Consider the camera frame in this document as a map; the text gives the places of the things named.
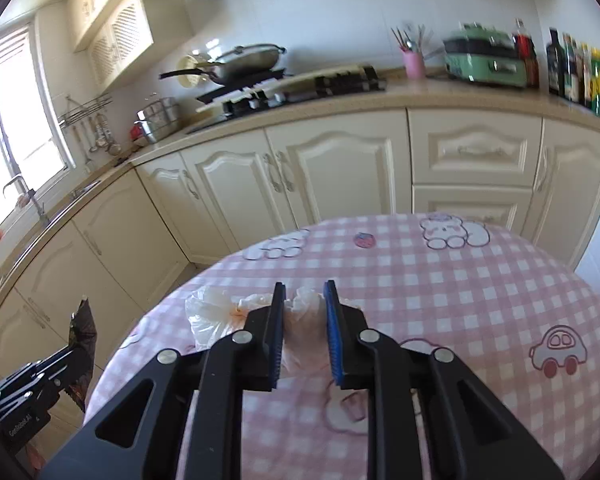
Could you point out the hanging kitchen utensil rack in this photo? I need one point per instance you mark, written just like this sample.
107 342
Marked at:
92 120

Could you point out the metal sink faucet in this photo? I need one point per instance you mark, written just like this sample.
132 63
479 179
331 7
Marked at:
27 195

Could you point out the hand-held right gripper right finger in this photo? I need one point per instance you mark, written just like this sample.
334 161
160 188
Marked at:
331 340

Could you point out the stainless steel pot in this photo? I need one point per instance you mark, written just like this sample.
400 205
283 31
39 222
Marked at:
160 117

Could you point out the cream lattice wall cabinet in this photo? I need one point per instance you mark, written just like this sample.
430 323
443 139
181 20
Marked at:
115 25

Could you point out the red label sauce bottle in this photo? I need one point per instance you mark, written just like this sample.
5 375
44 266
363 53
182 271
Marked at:
526 55

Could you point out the pink checked tablecloth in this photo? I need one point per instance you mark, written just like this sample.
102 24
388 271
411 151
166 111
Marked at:
455 285

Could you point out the tall dark glass bottle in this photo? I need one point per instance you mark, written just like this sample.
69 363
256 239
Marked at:
556 67

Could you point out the pink utensil cup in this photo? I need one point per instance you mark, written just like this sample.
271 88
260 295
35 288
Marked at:
414 65

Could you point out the kitchen window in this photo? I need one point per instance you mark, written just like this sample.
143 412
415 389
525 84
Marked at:
20 120

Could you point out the dark snack wrapper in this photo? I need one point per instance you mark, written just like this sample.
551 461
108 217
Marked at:
82 325

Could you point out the wok with lid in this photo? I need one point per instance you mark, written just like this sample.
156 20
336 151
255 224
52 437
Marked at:
245 60

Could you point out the black gas stove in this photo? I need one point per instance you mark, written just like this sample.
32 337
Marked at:
330 85

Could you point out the cream kitchen base cabinets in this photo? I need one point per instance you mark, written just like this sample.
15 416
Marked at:
330 160

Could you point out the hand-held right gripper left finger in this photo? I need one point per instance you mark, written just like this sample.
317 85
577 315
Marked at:
278 345

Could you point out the white plastic bag orange print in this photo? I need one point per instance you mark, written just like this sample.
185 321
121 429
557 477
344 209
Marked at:
210 310

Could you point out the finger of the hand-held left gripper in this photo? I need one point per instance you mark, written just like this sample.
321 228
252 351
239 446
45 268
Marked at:
50 366
20 392

